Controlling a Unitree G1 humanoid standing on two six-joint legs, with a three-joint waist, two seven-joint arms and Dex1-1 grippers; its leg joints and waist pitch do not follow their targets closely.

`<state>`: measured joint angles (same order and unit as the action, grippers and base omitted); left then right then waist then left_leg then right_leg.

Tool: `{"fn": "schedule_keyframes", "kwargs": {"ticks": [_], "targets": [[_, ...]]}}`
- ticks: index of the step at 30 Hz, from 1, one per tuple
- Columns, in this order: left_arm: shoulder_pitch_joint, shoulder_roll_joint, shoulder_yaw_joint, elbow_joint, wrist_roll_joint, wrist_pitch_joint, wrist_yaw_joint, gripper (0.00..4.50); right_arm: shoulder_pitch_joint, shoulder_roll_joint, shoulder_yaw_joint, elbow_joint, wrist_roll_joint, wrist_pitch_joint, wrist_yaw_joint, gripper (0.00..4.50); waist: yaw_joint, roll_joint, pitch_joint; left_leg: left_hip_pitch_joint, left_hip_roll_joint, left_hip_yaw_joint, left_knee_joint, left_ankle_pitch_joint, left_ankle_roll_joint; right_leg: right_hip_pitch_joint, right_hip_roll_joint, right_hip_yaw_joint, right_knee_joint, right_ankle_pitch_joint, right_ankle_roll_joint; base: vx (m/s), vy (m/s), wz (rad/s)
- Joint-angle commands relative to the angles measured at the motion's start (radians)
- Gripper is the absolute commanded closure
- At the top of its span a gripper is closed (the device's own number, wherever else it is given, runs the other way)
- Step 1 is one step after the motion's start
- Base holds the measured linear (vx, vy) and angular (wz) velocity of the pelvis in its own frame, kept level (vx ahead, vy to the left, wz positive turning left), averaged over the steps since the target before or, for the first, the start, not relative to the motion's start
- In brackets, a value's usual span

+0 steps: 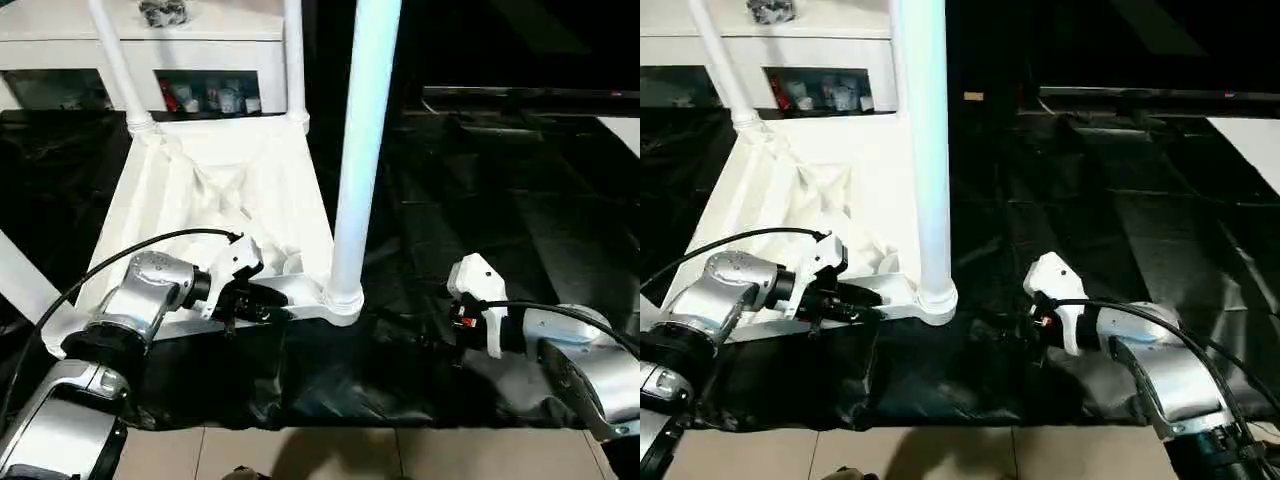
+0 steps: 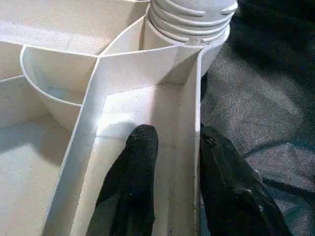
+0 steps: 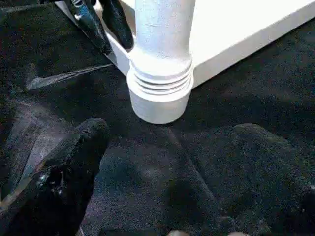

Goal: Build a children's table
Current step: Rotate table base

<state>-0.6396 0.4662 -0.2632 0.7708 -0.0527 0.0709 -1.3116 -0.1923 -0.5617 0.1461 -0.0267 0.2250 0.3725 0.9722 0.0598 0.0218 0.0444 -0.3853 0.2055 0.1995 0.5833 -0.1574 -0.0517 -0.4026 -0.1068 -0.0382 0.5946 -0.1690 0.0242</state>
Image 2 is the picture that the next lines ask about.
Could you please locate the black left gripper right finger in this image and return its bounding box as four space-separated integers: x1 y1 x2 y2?
199 125 294 236

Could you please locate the white plastic table leg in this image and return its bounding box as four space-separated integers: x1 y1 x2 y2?
147 0 240 46

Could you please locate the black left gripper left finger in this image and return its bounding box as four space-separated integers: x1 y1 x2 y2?
86 124 159 236

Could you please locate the black work mat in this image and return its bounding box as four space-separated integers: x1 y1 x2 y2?
199 0 315 236

